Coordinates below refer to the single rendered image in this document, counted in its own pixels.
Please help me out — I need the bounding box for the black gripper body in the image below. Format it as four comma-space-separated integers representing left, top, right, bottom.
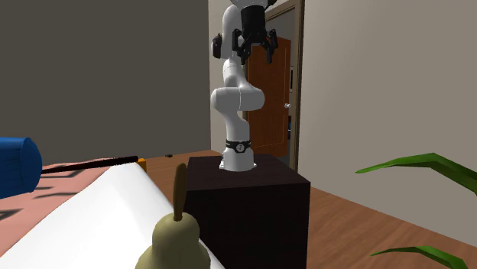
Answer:
239, 5, 269, 44

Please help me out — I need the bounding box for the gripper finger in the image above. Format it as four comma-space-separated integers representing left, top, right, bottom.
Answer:
257, 28, 280, 65
231, 28, 255, 66

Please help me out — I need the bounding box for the orange wooden door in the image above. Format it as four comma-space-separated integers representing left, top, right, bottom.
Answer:
244, 0, 306, 173

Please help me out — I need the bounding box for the dark robot stand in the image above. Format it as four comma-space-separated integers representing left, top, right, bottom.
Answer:
183, 153, 312, 269

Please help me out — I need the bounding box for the black thin stick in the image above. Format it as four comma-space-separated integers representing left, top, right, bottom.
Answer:
40, 155, 140, 176

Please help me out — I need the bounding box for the green leafy plant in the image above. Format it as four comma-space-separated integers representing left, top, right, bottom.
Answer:
354, 152, 477, 269

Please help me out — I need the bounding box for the olive green pear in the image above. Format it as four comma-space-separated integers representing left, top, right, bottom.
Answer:
134, 162, 212, 269

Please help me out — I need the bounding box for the bed with pink cover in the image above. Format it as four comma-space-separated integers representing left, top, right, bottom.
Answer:
0, 157, 227, 269

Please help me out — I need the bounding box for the blue cylinder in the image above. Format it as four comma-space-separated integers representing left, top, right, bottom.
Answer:
0, 136, 44, 200

